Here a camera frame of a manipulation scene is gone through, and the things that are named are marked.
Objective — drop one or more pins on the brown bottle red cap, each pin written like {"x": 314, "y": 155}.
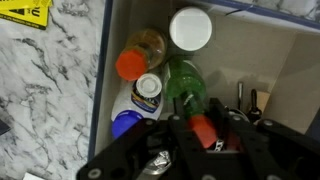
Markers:
{"x": 136, "y": 60}

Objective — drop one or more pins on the white jar white lid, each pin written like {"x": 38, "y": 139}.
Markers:
{"x": 190, "y": 29}

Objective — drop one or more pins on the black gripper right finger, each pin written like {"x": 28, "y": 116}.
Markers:
{"x": 260, "y": 146}

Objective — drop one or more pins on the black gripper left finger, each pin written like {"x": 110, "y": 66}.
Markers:
{"x": 176, "y": 140}

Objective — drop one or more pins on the green bottle red cap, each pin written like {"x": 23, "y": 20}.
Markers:
{"x": 183, "y": 83}

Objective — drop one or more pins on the white bottle blue cap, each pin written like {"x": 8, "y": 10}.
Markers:
{"x": 125, "y": 121}

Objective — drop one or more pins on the small white bottle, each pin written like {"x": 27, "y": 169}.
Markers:
{"x": 149, "y": 86}

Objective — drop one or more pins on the yellow packet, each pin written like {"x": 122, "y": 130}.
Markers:
{"x": 26, "y": 11}

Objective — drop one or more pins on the navy blue cardboard box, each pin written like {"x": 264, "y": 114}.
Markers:
{"x": 240, "y": 50}

